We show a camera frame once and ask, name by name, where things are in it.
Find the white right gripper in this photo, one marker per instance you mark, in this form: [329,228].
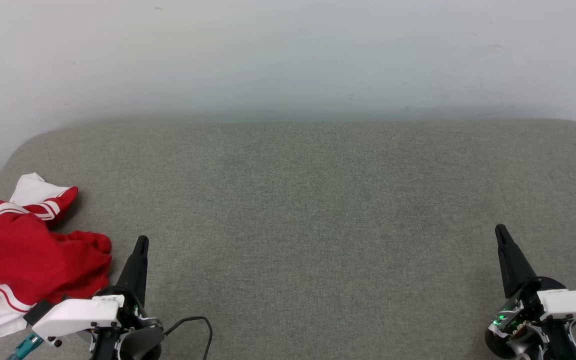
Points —
[573,302]

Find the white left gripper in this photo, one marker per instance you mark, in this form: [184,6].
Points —
[78,315]

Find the red and white jersey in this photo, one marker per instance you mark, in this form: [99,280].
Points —
[28,260]

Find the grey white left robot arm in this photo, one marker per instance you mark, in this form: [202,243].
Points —
[140,342]

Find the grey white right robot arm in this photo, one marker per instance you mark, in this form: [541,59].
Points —
[560,340]

